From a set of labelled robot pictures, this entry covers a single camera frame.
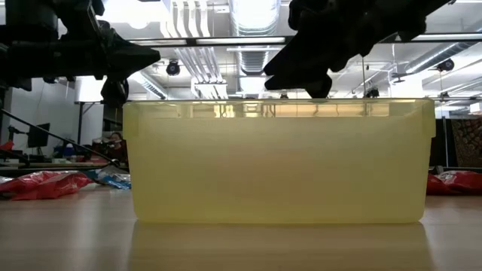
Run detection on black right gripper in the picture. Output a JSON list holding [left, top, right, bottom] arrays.
[[263, 0, 400, 99]]

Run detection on patterned wall hanging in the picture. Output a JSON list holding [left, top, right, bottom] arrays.
[[450, 117, 482, 169]]

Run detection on white blue Hershey's bar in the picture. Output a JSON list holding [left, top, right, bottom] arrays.
[[92, 168, 132, 190]]

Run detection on white box unit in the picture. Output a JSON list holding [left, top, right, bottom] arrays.
[[74, 77, 106, 102]]

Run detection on black legged high table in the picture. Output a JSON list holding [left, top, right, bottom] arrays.
[[74, 100, 105, 146]]

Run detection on black metal pole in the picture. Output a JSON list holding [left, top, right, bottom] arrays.
[[441, 116, 450, 169]]

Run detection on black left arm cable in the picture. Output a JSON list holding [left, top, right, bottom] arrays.
[[0, 107, 122, 167]]

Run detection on yellow translucent plastic bin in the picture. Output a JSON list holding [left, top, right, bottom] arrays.
[[122, 97, 437, 225]]

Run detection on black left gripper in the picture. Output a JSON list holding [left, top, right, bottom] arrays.
[[0, 20, 162, 108]]

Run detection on grey slanted ventilation duct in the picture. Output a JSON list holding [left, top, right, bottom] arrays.
[[404, 40, 482, 75]]

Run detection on black computer monitor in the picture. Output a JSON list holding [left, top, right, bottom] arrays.
[[26, 123, 51, 148]]

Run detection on white ceiling light fixture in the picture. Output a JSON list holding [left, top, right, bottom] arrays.
[[127, 71, 169, 101]]

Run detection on silver ventilation duct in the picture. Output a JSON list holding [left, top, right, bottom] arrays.
[[228, 0, 282, 95]]

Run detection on white ceiling pipes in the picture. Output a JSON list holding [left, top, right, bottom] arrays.
[[160, 0, 230, 101]]

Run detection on seated person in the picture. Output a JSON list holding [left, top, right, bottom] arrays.
[[107, 131, 128, 163]]

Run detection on long linear ceiling light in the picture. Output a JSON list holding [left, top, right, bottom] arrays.
[[126, 32, 482, 48]]

